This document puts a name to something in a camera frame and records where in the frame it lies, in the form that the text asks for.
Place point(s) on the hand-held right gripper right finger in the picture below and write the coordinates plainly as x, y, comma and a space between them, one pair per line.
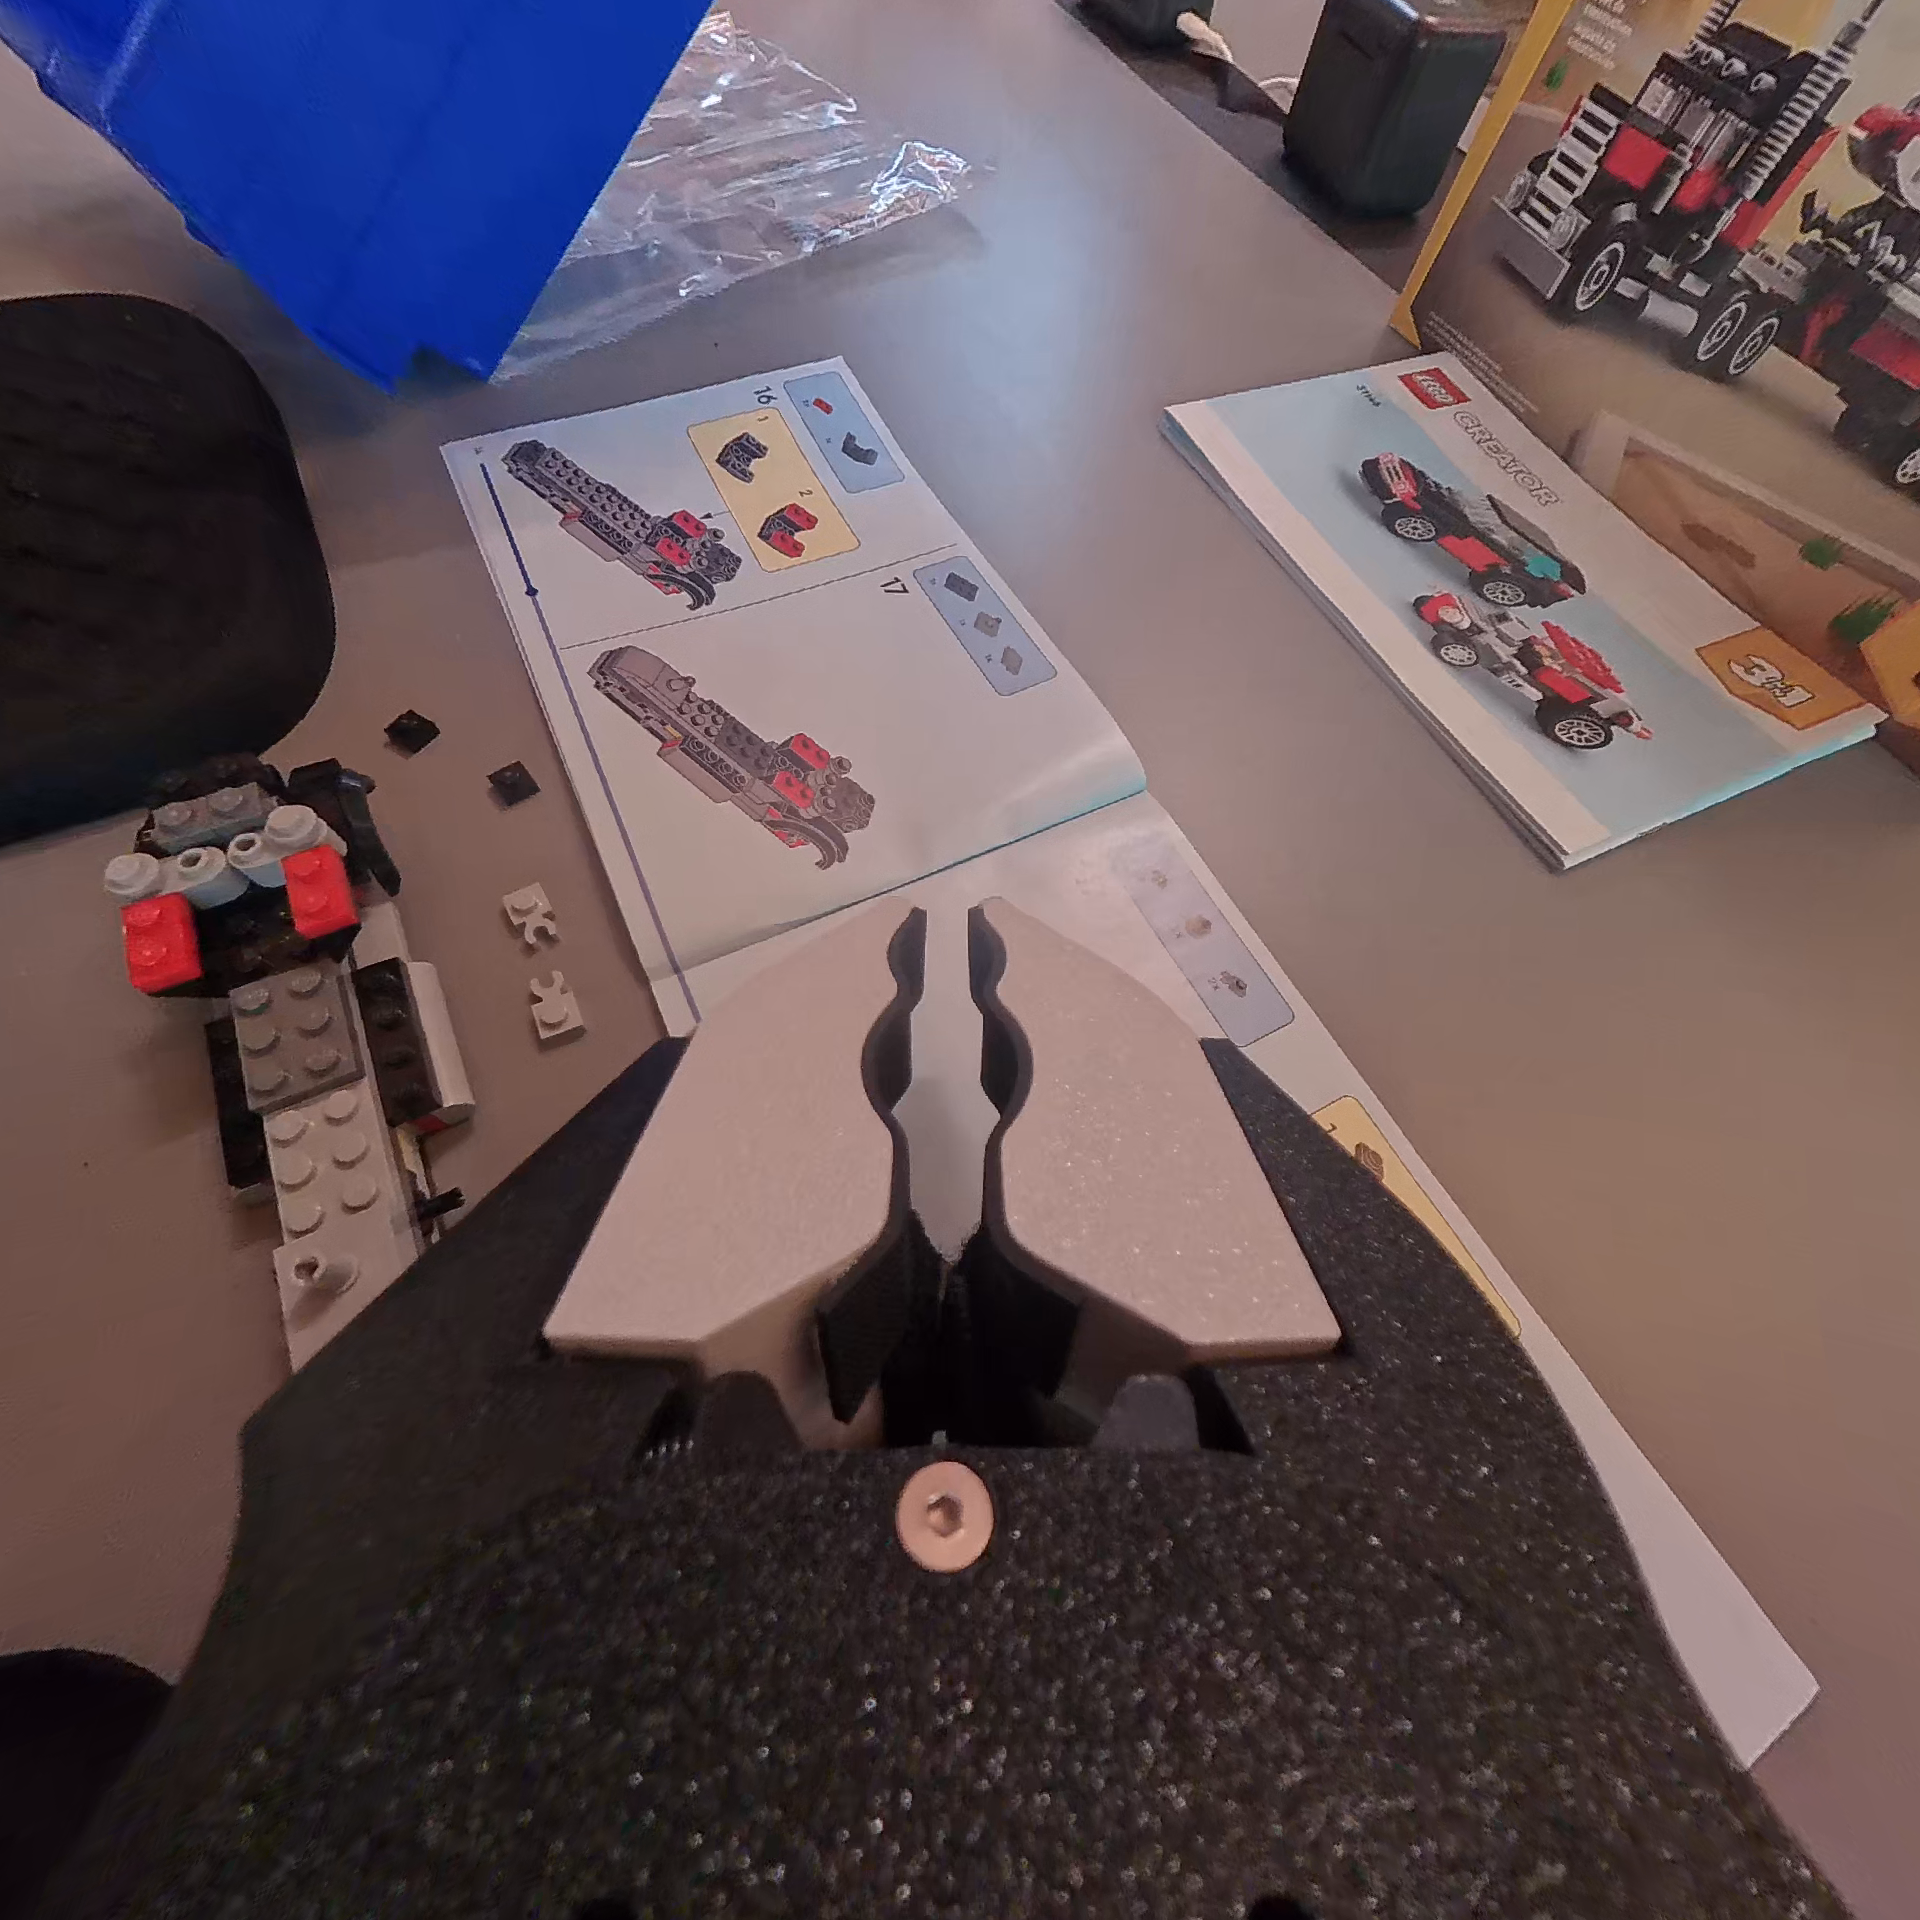
1154, 1185

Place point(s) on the partly built toy vehicle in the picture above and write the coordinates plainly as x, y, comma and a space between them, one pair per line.
303, 1033

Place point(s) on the open instruction booklet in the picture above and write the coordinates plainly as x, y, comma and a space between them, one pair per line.
844, 674

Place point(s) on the dark device with blue top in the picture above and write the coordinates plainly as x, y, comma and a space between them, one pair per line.
1140, 18

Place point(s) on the closed instruction booklet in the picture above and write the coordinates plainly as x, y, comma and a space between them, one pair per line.
1502, 633

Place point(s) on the dark boxy device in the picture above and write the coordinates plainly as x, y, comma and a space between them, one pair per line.
1390, 104

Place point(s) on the toy set cardboard box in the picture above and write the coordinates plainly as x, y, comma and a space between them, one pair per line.
1725, 299

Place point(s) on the blue plastic bin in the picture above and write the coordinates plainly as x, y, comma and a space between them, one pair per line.
378, 151

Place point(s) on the clear plastic bag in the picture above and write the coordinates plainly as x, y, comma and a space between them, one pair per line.
752, 167

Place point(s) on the small black brick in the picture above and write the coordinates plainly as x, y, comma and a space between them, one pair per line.
410, 733
512, 785

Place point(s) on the light grey clip brick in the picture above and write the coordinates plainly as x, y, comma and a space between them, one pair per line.
526, 908
555, 1022

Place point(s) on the dark cloth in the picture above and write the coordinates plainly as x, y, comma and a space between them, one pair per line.
65, 1805

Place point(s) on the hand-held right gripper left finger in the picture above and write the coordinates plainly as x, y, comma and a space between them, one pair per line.
734, 1185

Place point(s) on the black mesh pad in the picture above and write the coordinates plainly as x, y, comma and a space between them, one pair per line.
135, 571

